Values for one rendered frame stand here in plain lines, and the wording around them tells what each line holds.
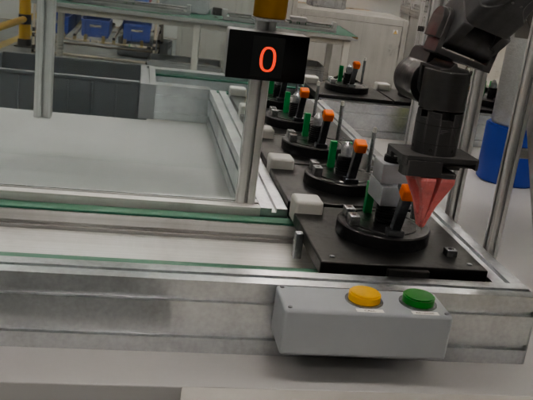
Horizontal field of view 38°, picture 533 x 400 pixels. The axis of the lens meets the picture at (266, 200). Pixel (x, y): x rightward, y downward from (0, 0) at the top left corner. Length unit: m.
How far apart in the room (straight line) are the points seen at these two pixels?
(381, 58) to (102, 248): 7.57
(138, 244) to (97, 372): 0.28
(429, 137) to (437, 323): 0.23
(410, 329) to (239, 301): 0.21
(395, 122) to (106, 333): 1.57
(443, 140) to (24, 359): 0.57
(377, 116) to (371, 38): 6.20
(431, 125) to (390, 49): 7.64
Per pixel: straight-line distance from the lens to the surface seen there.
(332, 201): 1.32
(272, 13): 1.17
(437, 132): 0.98
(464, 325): 1.08
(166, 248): 1.18
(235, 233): 1.24
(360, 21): 8.53
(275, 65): 1.18
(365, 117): 2.37
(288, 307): 0.93
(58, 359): 0.99
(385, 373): 1.03
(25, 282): 0.98
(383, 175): 1.14
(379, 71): 8.62
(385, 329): 0.96
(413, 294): 0.99
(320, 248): 1.09
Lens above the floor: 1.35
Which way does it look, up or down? 17 degrees down
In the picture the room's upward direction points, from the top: 7 degrees clockwise
